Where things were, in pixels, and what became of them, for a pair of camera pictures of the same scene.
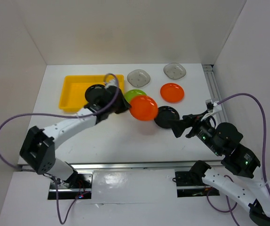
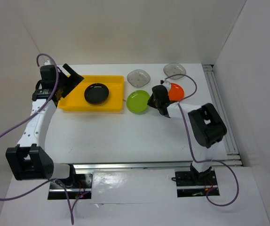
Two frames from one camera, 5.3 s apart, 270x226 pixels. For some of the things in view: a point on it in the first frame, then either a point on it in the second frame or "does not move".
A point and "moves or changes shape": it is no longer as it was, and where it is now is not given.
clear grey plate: x=174 y=71 does not move
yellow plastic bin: x=73 y=98 does not move
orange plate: x=172 y=92 does not move
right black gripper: x=187 y=119 → x=150 y=102
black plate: x=166 y=116 → x=96 y=93
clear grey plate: x=138 y=78 does not move
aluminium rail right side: x=211 y=79 does not move
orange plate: x=143 y=108 moves or changes shape
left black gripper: x=125 y=105 → x=73 y=80
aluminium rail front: x=177 y=166 does not move
